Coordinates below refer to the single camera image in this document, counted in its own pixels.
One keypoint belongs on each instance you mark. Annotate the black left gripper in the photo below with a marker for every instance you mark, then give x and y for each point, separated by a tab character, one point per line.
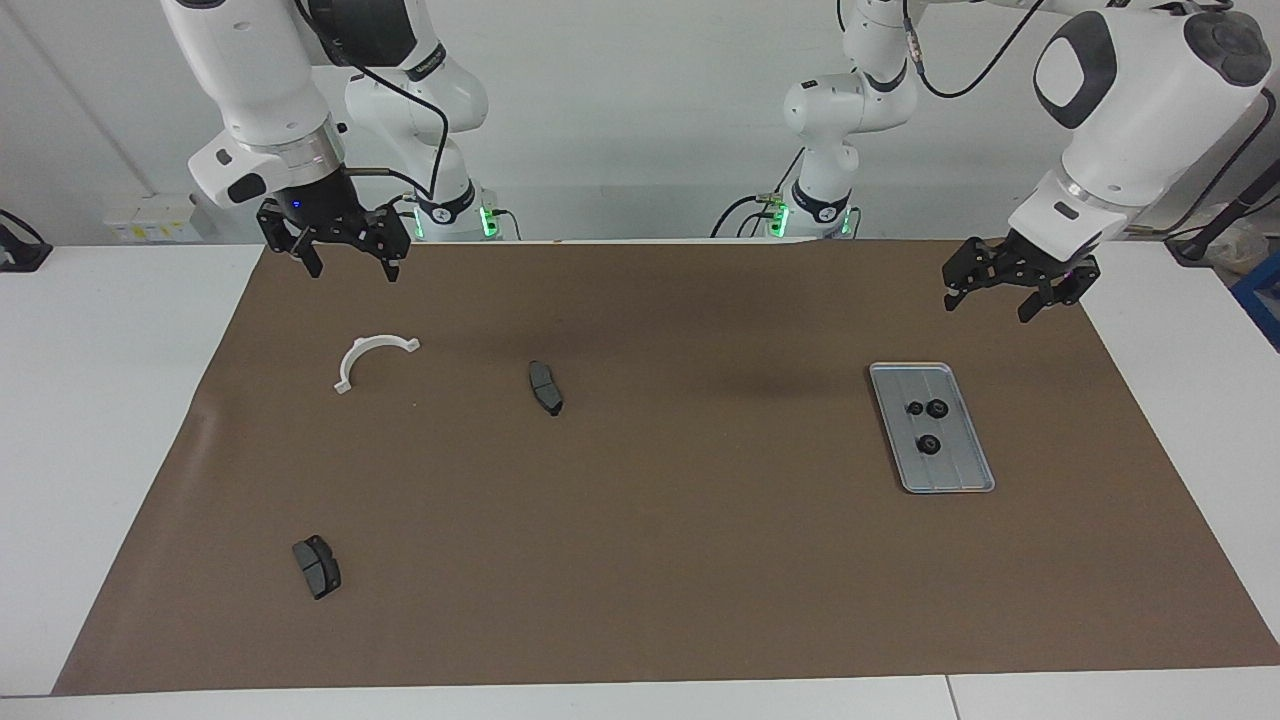
1050	262

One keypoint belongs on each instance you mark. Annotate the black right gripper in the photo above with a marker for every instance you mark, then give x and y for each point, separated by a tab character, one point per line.
320	208

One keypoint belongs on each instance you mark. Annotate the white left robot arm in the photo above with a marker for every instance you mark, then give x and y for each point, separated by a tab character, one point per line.
1130	110

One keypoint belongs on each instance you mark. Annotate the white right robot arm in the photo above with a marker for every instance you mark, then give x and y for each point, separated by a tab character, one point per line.
260	80

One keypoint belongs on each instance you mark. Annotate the silver ribbed metal tray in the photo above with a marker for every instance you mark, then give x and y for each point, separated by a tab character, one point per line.
955	470

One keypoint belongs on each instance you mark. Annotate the black tripod stand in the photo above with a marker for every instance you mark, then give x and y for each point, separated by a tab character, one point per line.
1190	250

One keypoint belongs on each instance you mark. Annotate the clear plastic bag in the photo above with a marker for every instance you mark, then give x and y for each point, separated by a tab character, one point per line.
1245	245

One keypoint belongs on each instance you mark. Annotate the blue crate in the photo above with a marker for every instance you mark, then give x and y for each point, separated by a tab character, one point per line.
1262	295

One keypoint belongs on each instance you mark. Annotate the dark grey brake pad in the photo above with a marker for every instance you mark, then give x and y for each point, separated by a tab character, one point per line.
318	568
545	388

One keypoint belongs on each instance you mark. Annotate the brown paper table mat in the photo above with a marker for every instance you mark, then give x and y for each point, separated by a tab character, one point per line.
700	560

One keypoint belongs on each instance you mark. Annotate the white curved plastic bracket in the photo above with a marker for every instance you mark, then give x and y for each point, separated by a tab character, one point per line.
375	342

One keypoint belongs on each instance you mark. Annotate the white wall socket box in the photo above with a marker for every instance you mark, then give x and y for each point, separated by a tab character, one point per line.
150	220

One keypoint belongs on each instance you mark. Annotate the black clamp mount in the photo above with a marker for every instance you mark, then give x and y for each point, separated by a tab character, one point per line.
20	255

